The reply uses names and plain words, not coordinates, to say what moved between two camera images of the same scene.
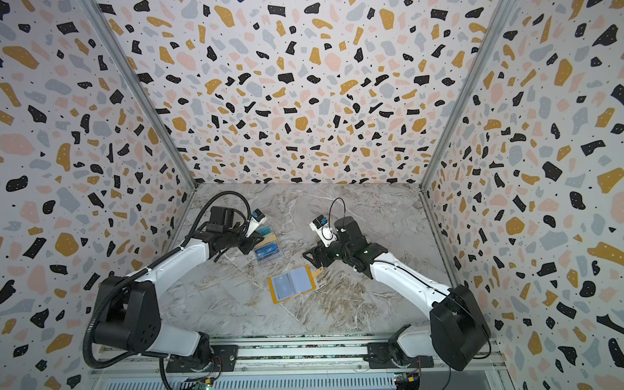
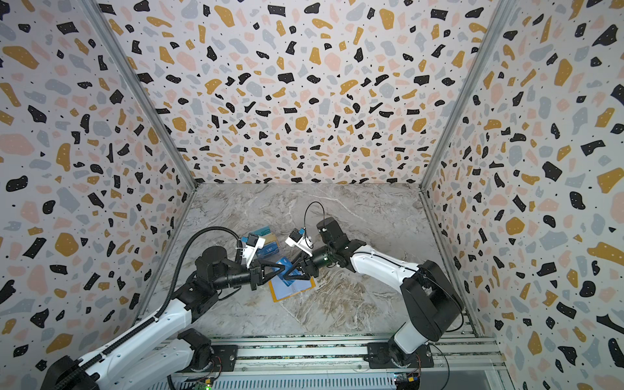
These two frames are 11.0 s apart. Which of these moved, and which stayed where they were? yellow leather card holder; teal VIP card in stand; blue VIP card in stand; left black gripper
Moved: left black gripper
Stayed: blue VIP card in stand; yellow leather card holder; teal VIP card in stand
